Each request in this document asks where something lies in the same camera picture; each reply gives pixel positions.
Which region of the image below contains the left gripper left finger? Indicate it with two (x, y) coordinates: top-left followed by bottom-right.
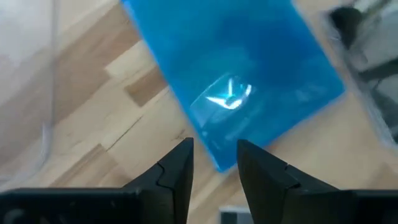
(123, 138), (195, 224)

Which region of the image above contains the blue jewel case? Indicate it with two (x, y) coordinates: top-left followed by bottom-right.
(120, 0), (346, 173)

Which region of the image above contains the clear plastic bin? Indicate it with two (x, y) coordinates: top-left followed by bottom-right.
(0, 0), (62, 190)

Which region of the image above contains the clear jewel case black tray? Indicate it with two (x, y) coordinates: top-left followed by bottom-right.
(322, 0), (398, 149)
(218, 205), (253, 224)

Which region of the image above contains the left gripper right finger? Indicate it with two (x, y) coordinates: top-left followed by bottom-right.
(237, 139), (355, 224)

